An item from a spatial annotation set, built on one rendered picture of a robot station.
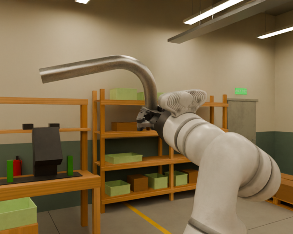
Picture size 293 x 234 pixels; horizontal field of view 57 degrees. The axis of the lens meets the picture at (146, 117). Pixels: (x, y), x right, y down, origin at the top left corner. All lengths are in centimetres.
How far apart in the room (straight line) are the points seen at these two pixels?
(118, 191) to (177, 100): 474
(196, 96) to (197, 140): 11
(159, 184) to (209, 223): 522
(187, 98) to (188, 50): 616
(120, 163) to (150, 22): 310
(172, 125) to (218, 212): 19
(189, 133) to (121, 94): 460
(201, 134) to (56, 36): 508
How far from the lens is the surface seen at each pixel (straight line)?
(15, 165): 507
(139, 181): 535
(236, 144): 34
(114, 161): 500
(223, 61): 734
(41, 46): 532
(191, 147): 42
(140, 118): 55
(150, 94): 62
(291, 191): 572
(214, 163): 34
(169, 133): 47
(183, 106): 48
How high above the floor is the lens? 176
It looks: 1 degrees down
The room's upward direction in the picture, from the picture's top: straight up
